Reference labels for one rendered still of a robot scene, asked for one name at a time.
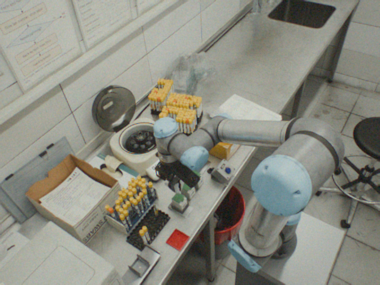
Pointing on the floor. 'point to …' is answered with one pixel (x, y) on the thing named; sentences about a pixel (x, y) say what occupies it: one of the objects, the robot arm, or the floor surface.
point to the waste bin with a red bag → (232, 203)
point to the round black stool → (364, 141)
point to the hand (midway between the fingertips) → (179, 191)
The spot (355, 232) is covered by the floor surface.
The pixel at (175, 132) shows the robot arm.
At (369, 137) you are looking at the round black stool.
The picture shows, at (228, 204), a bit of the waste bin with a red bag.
